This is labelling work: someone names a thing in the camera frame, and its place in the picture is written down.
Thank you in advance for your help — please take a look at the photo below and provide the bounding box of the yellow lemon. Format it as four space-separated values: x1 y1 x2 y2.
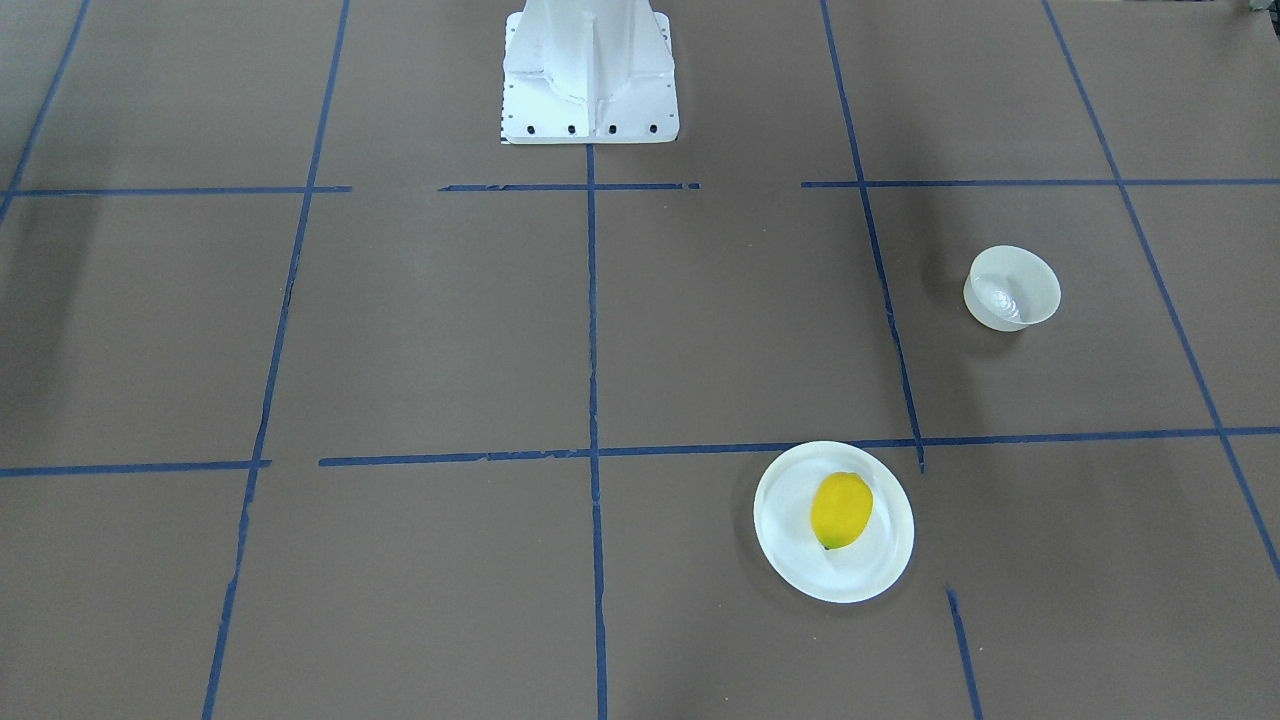
810 471 876 550

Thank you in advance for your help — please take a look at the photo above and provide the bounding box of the small white bowl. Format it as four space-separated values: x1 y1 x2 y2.
963 245 1062 332

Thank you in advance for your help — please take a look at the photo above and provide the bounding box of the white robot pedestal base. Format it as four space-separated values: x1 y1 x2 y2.
500 1 681 145

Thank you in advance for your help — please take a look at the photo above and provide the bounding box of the white round plate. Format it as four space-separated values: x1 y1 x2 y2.
753 441 915 603

